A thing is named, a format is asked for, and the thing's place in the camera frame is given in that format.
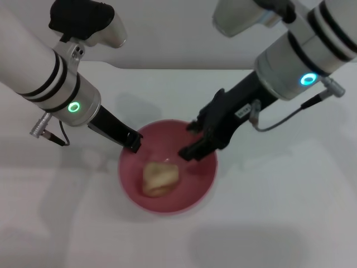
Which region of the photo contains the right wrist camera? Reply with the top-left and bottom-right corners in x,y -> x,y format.
213,0 -> 296,39

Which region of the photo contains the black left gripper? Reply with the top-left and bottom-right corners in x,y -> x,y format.
86,105 -> 144,154

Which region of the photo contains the pink plastic bowl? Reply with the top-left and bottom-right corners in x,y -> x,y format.
117,119 -> 219,215

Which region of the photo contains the right arm cable with connectors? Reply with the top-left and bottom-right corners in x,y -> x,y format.
249,75 -> 346,132

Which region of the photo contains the beige egg yolk pastry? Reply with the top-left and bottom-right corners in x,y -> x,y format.
141,161 -> 180,198

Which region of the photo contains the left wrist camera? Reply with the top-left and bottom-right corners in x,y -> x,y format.
47,0 -> 128,50

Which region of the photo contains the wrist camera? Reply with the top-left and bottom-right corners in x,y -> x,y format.
213,0 -> 296,39
47,0 -> 128,50

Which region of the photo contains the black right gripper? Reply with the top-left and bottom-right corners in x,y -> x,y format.
177,71 -> 280,162

